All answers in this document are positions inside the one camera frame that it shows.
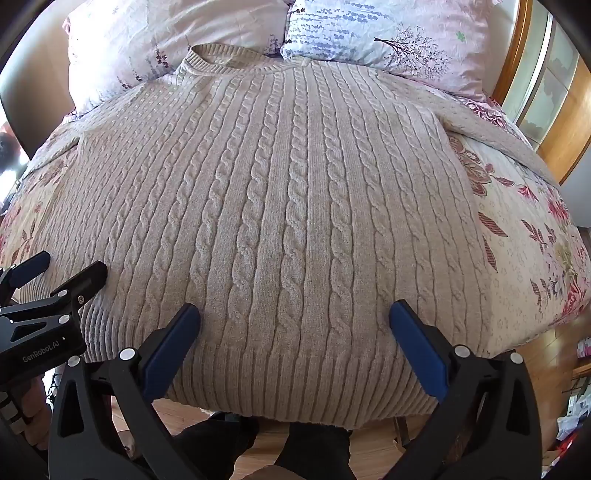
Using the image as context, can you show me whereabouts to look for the person's dark trousers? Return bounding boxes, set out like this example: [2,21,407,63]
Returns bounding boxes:
[173,412,356,480]

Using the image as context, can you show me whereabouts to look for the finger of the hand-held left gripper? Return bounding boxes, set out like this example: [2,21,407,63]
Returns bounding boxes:
[0,251,52,301]
[0,261,109,324]

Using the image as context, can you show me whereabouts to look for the beige cable-knit sweater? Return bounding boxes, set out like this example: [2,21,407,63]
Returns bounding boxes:
[19,44,561,428]

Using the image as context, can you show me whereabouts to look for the wooden headboard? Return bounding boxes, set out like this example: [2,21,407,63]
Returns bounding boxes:
[492,0,591,185]

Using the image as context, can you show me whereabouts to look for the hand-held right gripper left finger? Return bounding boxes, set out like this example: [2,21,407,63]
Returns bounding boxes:
[47,303,202,480]

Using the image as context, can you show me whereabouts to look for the floral bedspread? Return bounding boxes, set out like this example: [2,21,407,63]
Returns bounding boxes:
[0,99,591,356]

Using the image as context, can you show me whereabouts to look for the pale blue tree print pillow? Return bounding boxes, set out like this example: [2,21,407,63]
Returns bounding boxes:
[279,0,505,104]

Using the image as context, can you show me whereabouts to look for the assorted floor clutter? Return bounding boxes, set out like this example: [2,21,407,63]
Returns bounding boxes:
[554,337,591,462]

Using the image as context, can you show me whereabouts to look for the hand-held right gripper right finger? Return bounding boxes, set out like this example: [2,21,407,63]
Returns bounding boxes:
[389,299,543,480]

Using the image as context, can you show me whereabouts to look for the pink lavender print pillow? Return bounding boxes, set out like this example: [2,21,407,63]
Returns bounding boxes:
[65,0,296,116]

